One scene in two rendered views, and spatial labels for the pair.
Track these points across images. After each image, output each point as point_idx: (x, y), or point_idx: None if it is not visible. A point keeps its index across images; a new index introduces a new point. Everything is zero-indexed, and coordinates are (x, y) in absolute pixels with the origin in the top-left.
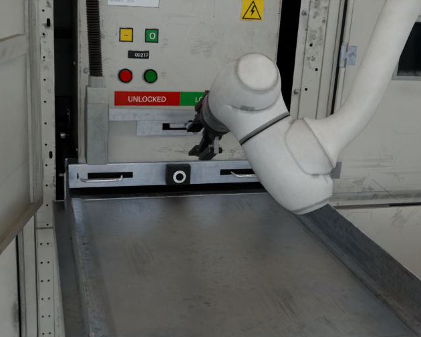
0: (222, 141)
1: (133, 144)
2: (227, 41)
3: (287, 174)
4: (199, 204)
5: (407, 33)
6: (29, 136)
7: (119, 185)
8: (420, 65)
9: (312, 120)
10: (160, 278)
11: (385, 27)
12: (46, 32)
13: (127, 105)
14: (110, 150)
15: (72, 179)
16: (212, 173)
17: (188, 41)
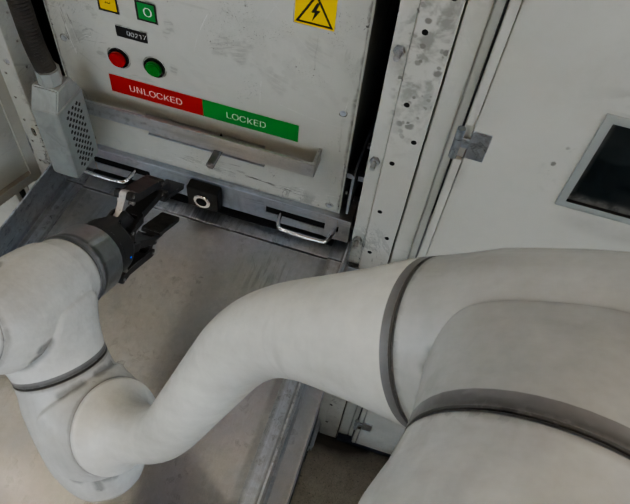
0: (270, 174)
1: (148, 141)
2: (271, 48)
3: (42, 457)
4: (206, 253)
5: (225, 404)
6: (1, 105)
7: (135, 179)
8: (627, 199)
9: (90, 409)
10: (9, 401)
11: (183, 375)
12: None
13: (130, 95)
14: (120, 139)
15: None
16: (254, 206)
17: (206, 34)
